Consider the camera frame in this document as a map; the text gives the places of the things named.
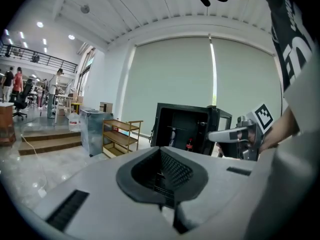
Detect wooden steps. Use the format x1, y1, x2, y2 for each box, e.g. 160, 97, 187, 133
17, 128, 83, 156

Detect pale green roller blind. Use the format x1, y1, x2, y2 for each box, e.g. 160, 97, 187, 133
211, 37, 285, 115
121, 36, 216, 138

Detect brown cardboard box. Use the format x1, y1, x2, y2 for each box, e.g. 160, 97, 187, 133
99, 101, 114, 113

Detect large clear water jug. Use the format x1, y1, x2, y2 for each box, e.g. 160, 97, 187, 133
68, 110, 81, 133

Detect black mini fridge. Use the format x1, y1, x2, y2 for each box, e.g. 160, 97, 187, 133
149, 102, 233, 157

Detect white table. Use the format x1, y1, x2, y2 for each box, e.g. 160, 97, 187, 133
54, 94, 74, 124

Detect person's black printed t-shirt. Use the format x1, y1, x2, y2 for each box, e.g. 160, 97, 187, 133
257, 0, 316, 93

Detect white power cable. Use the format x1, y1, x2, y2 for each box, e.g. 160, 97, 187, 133
20, 133, 48, 190

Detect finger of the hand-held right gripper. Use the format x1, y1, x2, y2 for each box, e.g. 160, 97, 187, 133
207, 126, 251, 144

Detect brown wooden counter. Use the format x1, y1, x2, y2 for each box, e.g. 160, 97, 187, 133
0, 101, 17, 147

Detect plastic-wrapped grey cabinet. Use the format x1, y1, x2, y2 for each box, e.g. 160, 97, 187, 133
79, 108, 114, 158

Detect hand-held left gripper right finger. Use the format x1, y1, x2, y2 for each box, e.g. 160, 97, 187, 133
159, 146, 260, 235

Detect tall dark-framed window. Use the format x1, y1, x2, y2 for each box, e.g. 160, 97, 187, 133
75, 46, 96, 97

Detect wooden shelf rack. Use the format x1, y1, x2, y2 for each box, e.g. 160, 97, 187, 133
102, 118, 144, 159

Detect black office chair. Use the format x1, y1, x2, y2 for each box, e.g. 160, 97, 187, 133
12, 78, 34, 121

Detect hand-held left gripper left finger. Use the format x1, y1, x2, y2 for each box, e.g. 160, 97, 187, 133
33, 146, 176, 240

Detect person's right forearm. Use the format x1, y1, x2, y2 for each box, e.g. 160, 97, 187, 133
259, 105, 301, 155

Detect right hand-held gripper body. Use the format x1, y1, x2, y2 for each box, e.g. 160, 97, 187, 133
216, 103, 274, 162

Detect black metal railing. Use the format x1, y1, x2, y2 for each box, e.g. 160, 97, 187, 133
0, 43, 79, 74

